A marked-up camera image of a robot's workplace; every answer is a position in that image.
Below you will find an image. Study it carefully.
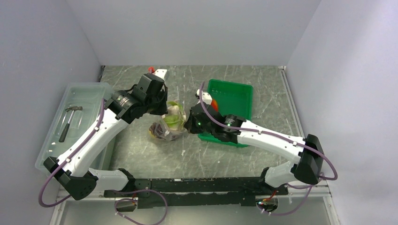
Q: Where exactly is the white green cabbage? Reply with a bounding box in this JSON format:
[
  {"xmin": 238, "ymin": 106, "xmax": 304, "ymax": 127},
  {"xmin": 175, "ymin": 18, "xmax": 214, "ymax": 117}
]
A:
[{"xmin": 162, "ymin": 101, "xmax": 186, "ymax": 131}]

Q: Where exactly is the red orange mango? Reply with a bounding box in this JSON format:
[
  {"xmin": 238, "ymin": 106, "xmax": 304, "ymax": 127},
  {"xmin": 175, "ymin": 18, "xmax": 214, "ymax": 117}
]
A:
[{"xmin": 210, "ymin": 99, "xmax": 219, "ymax": 112}]

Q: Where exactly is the clear zip top bag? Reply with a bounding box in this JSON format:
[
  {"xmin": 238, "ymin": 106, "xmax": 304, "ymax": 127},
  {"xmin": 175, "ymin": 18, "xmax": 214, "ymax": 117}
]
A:
[{"xmin": 148, "ymin": 101, "xmax": 188, "ymax": 142}]

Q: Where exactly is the dark red grape bunch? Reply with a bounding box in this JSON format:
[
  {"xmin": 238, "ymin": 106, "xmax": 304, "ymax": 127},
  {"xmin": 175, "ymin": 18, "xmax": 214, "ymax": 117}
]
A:
[{"xmin": 149, "ymin": 122, "xmax": 172, "ymax": 141}]

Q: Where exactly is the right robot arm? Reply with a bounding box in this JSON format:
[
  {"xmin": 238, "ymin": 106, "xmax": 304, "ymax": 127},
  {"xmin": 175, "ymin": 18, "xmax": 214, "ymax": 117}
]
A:
[{"xmin": 184, "ymin": 104, "xmax": 323, "ymax": 195}]

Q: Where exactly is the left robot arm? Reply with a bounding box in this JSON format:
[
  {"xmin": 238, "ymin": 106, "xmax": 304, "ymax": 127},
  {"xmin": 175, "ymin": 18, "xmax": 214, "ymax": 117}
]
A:
[{"xmin": 44, "ymin": 69, "xmax": 168, "ymax": 200}]

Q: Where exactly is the green plastic tray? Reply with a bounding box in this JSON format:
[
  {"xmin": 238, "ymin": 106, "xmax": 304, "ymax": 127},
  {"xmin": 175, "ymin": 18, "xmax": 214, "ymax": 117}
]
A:
[{"xmin": 198, "ymin": 79, "xmax": 253, "ymax": 148}]

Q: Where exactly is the clear plastic storage box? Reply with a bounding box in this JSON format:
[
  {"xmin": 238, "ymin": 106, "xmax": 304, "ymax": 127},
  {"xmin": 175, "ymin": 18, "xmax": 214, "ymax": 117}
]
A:
[{"xmin": 35, "ymin": 82, "xmax": 114, "ymax": 175}]

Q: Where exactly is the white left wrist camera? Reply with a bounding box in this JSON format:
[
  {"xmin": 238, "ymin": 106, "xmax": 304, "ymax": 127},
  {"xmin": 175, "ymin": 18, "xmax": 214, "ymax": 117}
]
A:
[{"xmin": 148, "ymin": 67, "xmax": 168, "ymax": 81}]

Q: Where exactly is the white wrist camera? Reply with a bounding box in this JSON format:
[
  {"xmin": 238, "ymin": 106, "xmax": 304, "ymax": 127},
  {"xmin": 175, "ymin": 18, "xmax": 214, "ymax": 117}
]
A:
[
  {"xmin": 148, "ymin": 67, "xmax": 168, "ymax": 81},
  {"xmin": 195, "ymin": 89, "xmax": 213, "ymax": 105}
]

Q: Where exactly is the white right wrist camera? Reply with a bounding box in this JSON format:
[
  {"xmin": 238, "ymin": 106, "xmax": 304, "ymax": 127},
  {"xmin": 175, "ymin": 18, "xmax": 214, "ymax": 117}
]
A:
[{"xmin": 195, "ymin": 89, "xmax": 213, "ymax": 105}]

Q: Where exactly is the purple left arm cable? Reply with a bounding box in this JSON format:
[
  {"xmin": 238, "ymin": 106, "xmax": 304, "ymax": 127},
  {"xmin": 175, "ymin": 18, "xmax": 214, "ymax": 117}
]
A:
[{"xmin": 38, "ymin": 97, "xmax": 107, "ymax": 208}]

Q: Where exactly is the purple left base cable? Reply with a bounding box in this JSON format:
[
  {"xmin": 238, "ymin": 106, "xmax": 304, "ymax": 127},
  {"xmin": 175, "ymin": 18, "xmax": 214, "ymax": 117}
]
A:
[{"xmin": 114, "ymin": 188, "xmax": 169, "ymax": 225}]

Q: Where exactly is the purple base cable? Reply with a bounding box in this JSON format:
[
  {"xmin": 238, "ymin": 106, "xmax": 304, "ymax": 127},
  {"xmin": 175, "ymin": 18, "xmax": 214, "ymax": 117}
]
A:
[
  {"xmin": 114, "ymin": 188, "xmax": 169, "ymax": 225},
  {"xmin": 256, "ymin": 173, "xmax": 325, "ymax": 217}
]

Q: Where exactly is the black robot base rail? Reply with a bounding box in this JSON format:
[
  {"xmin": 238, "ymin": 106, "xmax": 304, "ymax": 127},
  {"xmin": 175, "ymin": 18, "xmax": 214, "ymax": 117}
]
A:
[{"xmin": 104, "ymin": 177, "xmax": 288, "ymax": 209}]

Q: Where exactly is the hammer with black handle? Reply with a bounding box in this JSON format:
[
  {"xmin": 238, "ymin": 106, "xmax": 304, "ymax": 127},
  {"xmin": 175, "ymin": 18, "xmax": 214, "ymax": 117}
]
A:
[{"xmin": 59, "ymin": 106, "xmax": 83, "ymax": 143}]

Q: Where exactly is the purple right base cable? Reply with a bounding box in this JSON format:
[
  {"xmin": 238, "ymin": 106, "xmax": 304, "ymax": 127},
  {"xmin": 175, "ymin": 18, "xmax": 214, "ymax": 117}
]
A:
[{"xmin": 256, "ymin": 173, "xmax": 325, "ymax": 217}]

